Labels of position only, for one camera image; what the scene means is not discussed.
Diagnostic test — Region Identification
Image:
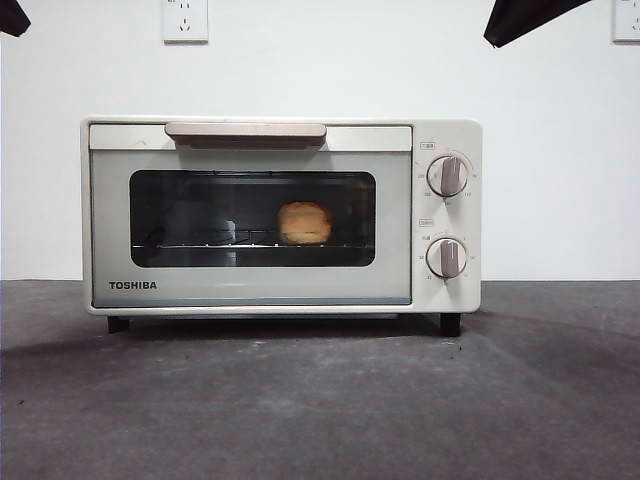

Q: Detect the glass oven door with handle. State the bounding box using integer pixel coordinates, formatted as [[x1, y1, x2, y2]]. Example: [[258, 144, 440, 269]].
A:
[[88, 121, 414, 307]]

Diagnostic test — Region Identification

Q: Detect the white Toshiba toaster oven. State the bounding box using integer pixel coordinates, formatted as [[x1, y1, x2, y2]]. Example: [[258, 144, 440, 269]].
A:
[[79, 115, 484, 336]]

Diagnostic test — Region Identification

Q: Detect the golden bread loaf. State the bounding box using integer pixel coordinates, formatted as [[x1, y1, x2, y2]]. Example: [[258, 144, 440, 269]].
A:
[[277, 200, 335, 246]]

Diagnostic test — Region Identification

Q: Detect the metal wire oven rack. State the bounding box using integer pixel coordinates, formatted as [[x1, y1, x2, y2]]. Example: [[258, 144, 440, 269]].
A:
[[132, 227, 374, 250]]

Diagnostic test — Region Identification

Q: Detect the white round oven knob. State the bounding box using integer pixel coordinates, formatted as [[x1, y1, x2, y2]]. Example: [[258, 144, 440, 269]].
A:
[[427, 237, 469, 280], [427, 155, 470, 198]]

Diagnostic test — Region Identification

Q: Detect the white wall socket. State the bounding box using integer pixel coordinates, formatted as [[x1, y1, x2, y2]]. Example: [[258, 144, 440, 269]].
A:
[[612, 0, 640, 43], [162, 0, 210, 44]]

